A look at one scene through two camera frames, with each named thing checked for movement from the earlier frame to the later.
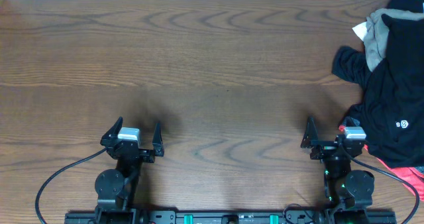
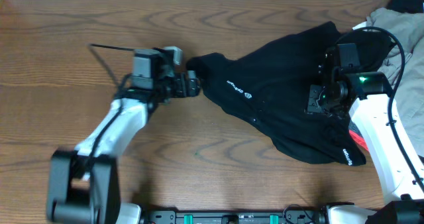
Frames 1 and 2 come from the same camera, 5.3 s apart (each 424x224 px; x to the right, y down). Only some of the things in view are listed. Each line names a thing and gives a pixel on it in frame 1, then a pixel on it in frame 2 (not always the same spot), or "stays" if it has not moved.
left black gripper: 131,151 → 182,86
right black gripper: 332,147 → 315,103
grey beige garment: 377,36 → 409,90
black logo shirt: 389,111 → 267,85
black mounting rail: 231,217 stays
